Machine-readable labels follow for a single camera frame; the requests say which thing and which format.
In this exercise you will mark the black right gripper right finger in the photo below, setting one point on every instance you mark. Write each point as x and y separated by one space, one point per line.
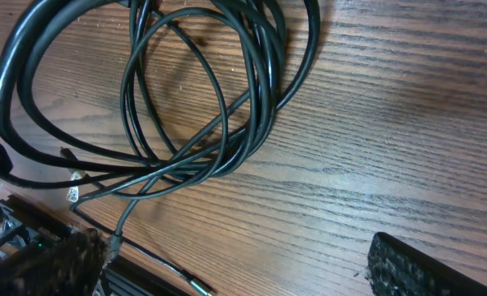
398 269

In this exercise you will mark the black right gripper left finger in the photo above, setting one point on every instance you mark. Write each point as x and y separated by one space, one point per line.
71 266

